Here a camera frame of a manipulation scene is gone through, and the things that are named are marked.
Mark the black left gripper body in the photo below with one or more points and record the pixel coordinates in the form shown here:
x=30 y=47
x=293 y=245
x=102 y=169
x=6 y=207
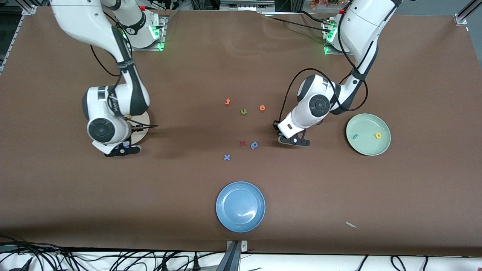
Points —
x=276 y=126

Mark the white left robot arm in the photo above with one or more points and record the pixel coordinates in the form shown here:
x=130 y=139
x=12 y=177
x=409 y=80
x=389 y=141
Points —
x=320 y=105

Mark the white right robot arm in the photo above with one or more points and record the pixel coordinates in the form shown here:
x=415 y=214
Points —
x=113 y=105

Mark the beige brown plate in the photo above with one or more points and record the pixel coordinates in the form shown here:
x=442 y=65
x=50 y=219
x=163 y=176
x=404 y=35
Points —
x=145 y=119

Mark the blue plate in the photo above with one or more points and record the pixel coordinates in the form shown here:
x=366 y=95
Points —
x=240 y=207

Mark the green plate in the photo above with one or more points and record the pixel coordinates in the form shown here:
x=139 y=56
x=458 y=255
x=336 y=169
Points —
x=367 y=145

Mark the small white paper scrap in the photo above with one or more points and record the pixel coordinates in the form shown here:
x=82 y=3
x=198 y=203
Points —
x=352 y=225

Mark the orange artificial flowers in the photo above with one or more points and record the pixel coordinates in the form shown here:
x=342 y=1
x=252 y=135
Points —
x=324 y=3

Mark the black power plug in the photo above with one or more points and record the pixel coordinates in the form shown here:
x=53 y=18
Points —
x=196 y=262
x=164 y=265

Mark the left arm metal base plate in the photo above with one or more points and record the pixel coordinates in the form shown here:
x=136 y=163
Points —
x=333 y=53

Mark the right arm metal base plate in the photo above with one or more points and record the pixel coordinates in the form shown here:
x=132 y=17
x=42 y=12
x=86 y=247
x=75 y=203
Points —
x=162 y=34

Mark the grey metal frame piece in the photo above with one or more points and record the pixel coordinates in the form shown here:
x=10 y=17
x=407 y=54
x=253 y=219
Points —
x=246 y=5

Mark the metal bracket with black post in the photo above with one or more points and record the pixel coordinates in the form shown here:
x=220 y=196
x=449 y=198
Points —
x=235 y=256

